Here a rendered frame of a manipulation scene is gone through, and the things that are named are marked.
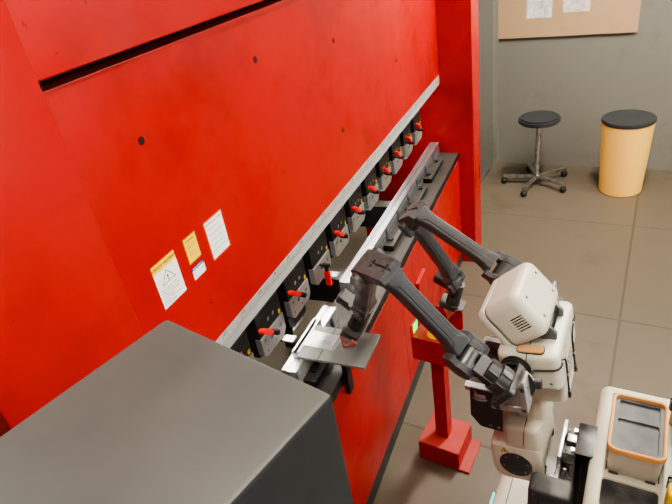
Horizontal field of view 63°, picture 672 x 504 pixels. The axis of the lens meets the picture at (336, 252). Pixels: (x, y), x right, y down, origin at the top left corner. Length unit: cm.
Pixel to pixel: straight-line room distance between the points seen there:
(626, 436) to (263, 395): 150
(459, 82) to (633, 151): 187
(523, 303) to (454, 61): 236
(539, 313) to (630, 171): 362
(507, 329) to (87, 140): 115
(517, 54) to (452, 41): 197
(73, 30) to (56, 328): 55
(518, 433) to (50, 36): 161
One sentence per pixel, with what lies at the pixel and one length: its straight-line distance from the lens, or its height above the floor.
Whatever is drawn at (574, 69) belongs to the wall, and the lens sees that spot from 554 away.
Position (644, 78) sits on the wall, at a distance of 553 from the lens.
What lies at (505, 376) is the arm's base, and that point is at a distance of 156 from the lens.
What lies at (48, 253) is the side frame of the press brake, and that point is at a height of 199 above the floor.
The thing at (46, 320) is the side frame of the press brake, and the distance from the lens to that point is 86.
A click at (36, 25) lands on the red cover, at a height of 224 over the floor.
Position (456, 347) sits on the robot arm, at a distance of 153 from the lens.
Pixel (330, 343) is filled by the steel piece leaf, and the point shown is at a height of 100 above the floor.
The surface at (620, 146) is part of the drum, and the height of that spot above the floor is 46.
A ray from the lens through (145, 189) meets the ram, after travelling 128.
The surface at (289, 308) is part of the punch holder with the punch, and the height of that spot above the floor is 123.
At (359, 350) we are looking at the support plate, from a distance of 201.
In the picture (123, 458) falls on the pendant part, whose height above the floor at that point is 195.
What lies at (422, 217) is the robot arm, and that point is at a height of 142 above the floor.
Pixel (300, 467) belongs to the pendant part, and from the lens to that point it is 52.
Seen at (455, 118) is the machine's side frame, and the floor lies 111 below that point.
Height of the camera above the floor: 231
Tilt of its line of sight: 30 degrees down
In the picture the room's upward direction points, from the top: 10 degrees counter-clockwise
